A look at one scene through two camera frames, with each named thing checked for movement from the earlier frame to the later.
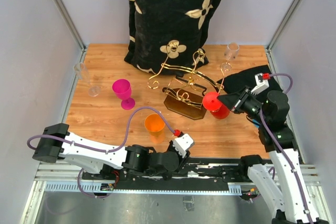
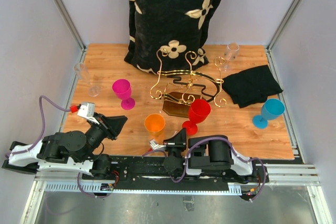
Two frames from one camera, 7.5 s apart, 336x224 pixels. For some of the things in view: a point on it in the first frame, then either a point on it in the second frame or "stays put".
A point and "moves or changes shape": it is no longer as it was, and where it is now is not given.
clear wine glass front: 82,72 stays put
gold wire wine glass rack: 188,98 moves or changes shape
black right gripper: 234,102 -> 177,140
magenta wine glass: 123,89 stays put
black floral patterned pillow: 169,13 stays put
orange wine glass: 155,125 stays put
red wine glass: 217,108 -> 199,110
